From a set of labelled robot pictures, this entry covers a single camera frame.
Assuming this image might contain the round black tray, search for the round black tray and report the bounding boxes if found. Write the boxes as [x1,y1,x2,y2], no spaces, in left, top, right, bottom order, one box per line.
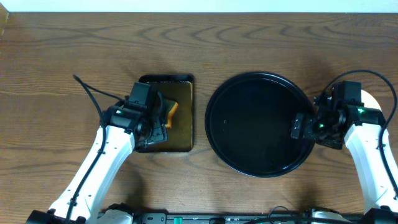
[205,72,315,178]

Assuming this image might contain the orange sponge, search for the orange sponge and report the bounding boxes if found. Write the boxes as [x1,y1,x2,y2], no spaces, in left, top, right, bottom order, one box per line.
[164,99,179,128]

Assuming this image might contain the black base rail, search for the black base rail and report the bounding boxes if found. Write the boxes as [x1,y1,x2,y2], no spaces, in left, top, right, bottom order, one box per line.
[99,202,364,224]

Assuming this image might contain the yellow plate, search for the yellow plate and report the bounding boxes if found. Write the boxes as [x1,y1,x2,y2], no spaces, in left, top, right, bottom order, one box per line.
[361,90,382,111]

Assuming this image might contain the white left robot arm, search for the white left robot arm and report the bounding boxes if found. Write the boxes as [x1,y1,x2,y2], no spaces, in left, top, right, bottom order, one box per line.
[27,101,178,223]

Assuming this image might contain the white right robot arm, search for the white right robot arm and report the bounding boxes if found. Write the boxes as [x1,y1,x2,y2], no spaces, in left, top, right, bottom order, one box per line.
[291,91,397,223]

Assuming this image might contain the rectangular black sponge tray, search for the rectangular black sponge tray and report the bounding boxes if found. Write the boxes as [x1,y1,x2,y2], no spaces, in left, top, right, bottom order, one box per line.
[136,75,194,153]

